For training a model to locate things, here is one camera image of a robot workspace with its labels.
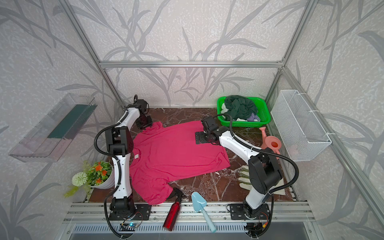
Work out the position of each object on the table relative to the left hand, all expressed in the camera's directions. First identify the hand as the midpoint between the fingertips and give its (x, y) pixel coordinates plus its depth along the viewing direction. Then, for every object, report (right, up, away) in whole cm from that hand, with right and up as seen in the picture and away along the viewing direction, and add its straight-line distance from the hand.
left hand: (150, 121), depth 106 cm
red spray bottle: (+23, -43, -36) cm, 61 cm away
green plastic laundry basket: (+86, +6, +13) cm, 87 cm away
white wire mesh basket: (+79, -6, -44) cm, 91 cm away
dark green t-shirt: (+64, +10, -1) cm, 64 cm away
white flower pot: (-11, -32, -29) cm, 45 cm away
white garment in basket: (+55, +9, +10) cm, 56 cm away
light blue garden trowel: (+35, -43, -29) cm, 62 cm away
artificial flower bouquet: (-16, -25, -34) cm, 45 cm away
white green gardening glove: (+61, -34, -23) cm, 74 cm away
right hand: (+38, -7, -16) cm, 42 cm away
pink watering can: (+78, -13, -19) cm, 81 cm away
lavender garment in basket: (+74, +3, +1) cm, 74 cm away
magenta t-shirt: (+12, -21, -12) cm, 27 cm away
